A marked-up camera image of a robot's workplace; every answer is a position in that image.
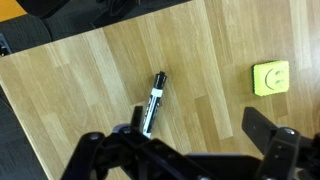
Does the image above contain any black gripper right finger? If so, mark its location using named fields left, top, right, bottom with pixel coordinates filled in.
left=242, top=107, right=278, bottom=154

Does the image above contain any yellow smiley eraser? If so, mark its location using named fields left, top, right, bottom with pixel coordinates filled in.
left=253, top=60, right=290, bottom=96

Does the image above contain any black white marker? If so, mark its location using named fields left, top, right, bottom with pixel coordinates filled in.
left=142, top=71, right=167, bottom=138

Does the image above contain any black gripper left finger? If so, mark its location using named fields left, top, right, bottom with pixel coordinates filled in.
left=131, top=106, right=143, bottom=131

